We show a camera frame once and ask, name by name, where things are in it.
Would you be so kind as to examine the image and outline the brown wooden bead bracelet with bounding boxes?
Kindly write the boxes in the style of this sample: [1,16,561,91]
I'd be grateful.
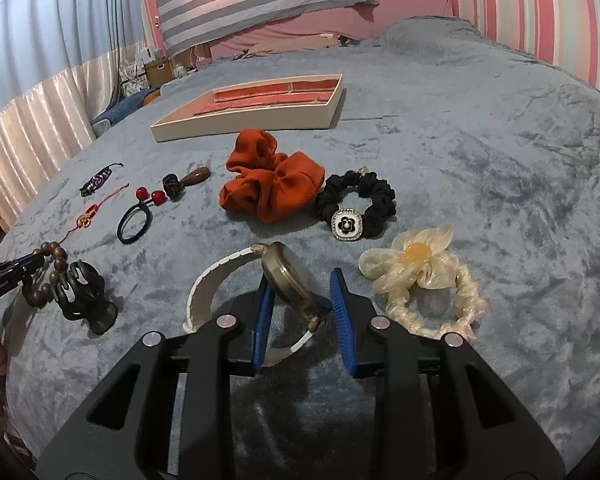
[20,240,70,310]

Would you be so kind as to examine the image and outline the white strap wrist watch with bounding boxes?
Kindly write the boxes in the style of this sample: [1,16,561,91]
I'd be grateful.
[183,242,332,367]

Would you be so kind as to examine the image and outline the cream flower scrunchie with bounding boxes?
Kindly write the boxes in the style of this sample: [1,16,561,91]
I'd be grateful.
[358,224,489,341]

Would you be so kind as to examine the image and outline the red string bracelet gold charm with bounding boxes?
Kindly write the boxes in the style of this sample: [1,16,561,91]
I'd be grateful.
[59,183,129,244]

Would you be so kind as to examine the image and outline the black scrunchie with charm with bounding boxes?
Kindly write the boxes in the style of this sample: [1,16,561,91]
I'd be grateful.
[311,167,396,242]

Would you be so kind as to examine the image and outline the black braided leather bracelet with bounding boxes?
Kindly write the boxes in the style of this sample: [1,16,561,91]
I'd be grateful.
[78,160,124,198]

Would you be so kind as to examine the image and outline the black hair tie red beads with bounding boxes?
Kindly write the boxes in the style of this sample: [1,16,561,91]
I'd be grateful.
[117,186,168,245]

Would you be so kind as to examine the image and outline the orange fabric scrunchie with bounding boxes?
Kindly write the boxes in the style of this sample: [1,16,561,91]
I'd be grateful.
[219,129,325,223]

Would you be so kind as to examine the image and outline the brown pinecone hair tie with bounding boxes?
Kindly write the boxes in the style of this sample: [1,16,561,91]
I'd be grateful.
[161,166,214,201]

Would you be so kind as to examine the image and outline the cream jewelry tray red lining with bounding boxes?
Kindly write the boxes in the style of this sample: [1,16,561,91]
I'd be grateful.
[151,74,343,142]

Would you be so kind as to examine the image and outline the cream shiny curtain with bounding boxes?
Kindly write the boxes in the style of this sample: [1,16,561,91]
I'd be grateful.
[0,41,145,231]

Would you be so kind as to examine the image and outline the grey plush bed blanket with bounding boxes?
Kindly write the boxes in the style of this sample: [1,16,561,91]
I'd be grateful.
[0,18,600,467]

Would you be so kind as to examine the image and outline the blue denim cloth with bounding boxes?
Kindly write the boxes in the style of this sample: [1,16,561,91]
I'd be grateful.
[91,88,160,136]

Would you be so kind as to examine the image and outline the brown cardboard storage box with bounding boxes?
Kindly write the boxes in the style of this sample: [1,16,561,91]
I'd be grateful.
[144,58,174,88]

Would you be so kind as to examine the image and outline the beige folded cloth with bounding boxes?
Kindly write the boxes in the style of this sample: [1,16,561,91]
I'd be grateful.
[245,35,340,58]

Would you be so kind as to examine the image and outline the pink headboard cushion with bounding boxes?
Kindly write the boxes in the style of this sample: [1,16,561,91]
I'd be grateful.
[210,0,453,60]

